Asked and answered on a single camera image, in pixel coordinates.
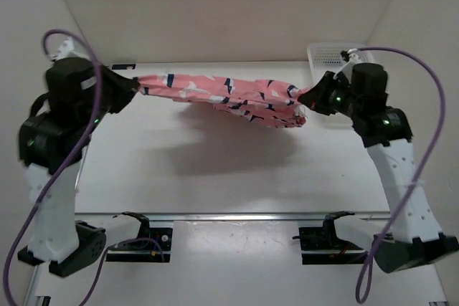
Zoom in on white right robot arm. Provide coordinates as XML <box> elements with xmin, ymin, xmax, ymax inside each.
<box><xmin>298</xmin><ymin>62</ymin><xmax>458</xmax><ymax>273</ymax></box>

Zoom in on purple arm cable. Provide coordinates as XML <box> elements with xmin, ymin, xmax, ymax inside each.
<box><xmin>354</xmin><ymin>47</ymin><xmax>448</xmax><ymax>304</ymax></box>
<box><xmin>0</xmin><ymin>29</ymin><xmax>166</xmax><ymax>306</ymax></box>

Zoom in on black label sticker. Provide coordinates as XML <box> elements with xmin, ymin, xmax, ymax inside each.
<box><xmin>111</xmin><ymin>64</ymin><xmax>136</xmax><ymax>70</ymax></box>

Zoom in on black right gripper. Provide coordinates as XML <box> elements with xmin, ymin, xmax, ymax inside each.
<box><xmin>298</xmin><ymin>71</ymin><xmax>362</xmax><ymax>119</ymax></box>

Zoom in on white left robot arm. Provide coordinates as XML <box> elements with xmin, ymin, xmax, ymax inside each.
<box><xmin>17</xmin><ymin>57</ymin><xmax>140</xmax><ymax>277</ymax></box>

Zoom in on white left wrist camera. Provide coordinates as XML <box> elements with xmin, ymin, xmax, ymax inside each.
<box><xmin>50</xmin><ymin>37</ymin><xmax>78</xmax><ymax>62</ymax></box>

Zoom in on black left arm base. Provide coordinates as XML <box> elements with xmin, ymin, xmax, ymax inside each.
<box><xmin>105</xmin><ymin>222</ymin><xmax>173</xmax><ymax>263</ymax></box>

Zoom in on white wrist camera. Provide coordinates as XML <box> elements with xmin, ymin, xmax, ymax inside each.
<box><xmin>333</xmin><ymin>48</ymin><xmax>362</xmax><ymax>81</ymax></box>
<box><xmin>50</xmin><ymin>37</ymin><xmax>78</xmax><ymax>62</ymax></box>

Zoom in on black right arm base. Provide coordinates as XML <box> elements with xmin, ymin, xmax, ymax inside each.
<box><xmin>292</xmin><ymin>227</ymin><xmax>366</xmax><ymax>265</ymax></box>

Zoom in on white plastic mesh basket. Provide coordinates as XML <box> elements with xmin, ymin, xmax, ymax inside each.
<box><xmin>307</xmin><ymin>43</ymin><xmax>376</xmax><ymax>120</ymax></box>

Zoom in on aluminium table frame rail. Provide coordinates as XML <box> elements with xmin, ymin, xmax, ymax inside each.
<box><xmin>21</xmin><ymin>64</ymin><xmax>449</xmax><ymax>306</ymax></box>

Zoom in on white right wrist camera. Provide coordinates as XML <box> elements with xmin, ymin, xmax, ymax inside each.
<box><xmin>333</xmin><ymin>48</ymin><xmax>362</xmax><ymax>81</ymax></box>

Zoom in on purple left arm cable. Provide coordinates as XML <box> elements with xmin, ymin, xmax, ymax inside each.
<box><xmin>0</xmin><ymin>29</ymin><xmax>166</xmax><ymax>306</ymax></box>

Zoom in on pink shark print shorts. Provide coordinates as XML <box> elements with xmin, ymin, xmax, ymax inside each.
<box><xmin>138</xmin><ymin>73</ymin><xmax>308</xmax><ymax>128</ymax></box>

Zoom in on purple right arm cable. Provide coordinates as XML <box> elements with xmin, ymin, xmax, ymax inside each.
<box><xmin>354</xmin><ymin>47</ymin><xmax>448</xmax><ymax>304</ymax></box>

